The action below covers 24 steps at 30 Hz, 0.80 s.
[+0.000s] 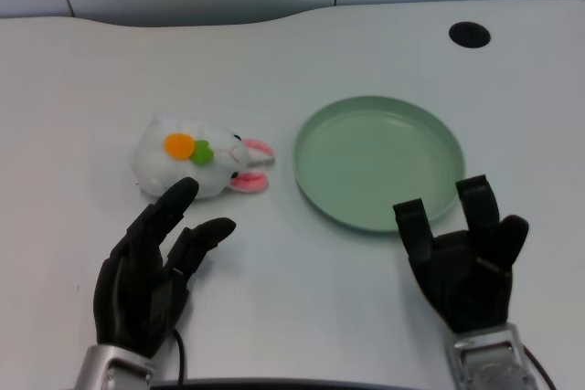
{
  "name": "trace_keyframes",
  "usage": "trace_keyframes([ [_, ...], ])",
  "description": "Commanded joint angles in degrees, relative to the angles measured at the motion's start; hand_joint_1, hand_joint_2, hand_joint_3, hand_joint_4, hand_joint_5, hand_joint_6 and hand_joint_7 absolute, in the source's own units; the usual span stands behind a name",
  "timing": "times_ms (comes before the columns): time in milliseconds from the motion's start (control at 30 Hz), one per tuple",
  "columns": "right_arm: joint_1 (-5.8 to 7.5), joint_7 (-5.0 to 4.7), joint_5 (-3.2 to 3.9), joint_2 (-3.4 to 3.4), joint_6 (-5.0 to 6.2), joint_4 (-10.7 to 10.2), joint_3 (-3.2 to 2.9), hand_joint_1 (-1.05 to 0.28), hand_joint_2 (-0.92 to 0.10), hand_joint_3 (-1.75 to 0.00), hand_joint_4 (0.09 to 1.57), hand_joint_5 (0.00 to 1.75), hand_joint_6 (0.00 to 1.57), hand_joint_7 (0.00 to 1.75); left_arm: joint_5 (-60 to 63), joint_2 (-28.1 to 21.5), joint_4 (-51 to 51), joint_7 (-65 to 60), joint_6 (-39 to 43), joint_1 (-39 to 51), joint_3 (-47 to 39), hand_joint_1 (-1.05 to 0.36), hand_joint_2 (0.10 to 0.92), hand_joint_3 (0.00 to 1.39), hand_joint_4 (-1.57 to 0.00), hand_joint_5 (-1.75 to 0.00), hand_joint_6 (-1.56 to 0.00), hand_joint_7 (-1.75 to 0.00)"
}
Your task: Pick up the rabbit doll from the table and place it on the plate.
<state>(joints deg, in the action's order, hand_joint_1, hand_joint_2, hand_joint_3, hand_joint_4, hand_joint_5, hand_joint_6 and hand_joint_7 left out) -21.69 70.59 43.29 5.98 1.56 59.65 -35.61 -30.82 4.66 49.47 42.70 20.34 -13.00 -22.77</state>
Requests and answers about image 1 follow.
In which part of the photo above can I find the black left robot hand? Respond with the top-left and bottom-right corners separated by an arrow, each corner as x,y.
92,176 -> 238,359

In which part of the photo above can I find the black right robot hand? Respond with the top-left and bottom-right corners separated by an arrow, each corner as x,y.
392,174 -> 530,334

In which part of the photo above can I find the white rabbit plush doll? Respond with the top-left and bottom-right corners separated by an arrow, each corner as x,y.
131,111 -> 276,200

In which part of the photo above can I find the green round plate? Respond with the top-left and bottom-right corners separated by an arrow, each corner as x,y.
292,95 -> 467,233

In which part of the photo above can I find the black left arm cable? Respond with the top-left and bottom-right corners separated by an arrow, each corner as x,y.
170,329 -> 187,385

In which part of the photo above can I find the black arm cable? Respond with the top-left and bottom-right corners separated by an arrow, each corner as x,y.
522,343 -> 558,390
170,329 -> 187,385

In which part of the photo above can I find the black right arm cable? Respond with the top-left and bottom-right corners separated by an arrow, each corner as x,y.
522,343 -> 558,390

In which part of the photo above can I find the black table cable grommet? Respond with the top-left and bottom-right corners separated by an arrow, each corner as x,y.
448,21 -> 492,49

